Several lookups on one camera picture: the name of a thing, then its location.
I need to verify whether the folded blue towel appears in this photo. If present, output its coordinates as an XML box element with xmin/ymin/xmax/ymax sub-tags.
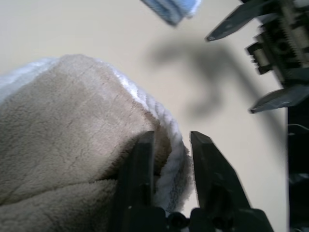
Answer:
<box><xmin>141</xmin><ymin>0</ymin><xmax>202</xmax><ymax>27</ymax></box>

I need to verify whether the beige towel with white trim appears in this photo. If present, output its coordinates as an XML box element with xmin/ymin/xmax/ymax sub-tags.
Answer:
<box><xmin>0</xmin><ymin>54</ymin><xmax>194</xmax><ymax>232</ymax></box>

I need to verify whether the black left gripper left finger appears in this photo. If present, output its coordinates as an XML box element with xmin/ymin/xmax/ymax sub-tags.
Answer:
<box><xmin>113</xmin><ymin>130</ymin><xmax>156</xmax><ymax>207</ymax></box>

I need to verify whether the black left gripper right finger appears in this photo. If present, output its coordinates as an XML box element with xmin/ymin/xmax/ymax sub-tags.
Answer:
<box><xmin>189</xmin><ymin>130</ymin><xmax>252</xmax><ymax>210</ymax></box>

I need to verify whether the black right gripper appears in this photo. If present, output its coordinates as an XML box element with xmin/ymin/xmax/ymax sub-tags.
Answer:
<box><xmin>205</xmin><ymin>0</ymin><xmax>309</xmax><ymax>114</ymax></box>

